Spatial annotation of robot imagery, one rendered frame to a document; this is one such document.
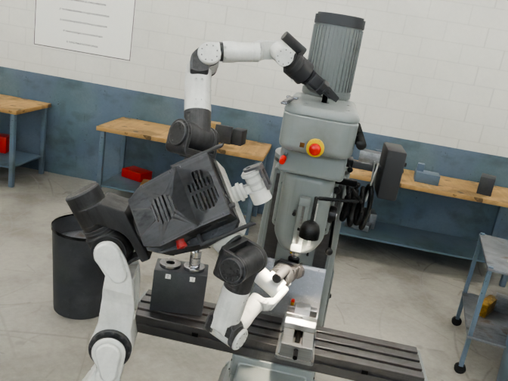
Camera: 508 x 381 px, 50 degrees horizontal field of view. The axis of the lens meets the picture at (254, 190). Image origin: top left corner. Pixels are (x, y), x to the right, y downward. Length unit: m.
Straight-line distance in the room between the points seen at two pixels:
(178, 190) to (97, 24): 5.32
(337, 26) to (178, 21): 4.42
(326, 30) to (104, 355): 1.42
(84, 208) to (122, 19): 5.07
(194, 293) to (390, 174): 0.95
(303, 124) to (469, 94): 4.69
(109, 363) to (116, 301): 0.21
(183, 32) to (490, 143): 3.63
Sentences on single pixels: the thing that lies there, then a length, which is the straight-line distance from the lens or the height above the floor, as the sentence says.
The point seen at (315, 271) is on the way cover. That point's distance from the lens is 2.61.
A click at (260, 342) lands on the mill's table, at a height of 0.92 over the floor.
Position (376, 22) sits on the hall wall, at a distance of 6.26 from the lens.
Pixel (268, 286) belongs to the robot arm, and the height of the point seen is 1.24.
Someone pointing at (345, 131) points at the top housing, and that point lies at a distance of 1.85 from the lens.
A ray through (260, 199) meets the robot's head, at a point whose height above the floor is 1.59.
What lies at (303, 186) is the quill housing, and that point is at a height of 1.58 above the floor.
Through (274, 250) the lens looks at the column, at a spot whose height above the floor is 1.13.
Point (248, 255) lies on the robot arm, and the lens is 1.67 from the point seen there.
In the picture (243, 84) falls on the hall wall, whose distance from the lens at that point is 6.34.
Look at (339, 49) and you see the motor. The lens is 2.19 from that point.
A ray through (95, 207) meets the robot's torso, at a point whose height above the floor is 1.51.
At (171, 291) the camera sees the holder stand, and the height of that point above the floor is 1.03.
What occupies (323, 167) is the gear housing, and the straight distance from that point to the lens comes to 1.96.
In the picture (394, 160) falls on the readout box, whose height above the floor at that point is 1.69.
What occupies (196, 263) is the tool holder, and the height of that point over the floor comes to 1.15.
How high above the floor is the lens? 2.10
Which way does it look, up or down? 16 degrees down
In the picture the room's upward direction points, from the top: 9 degrees clockwise
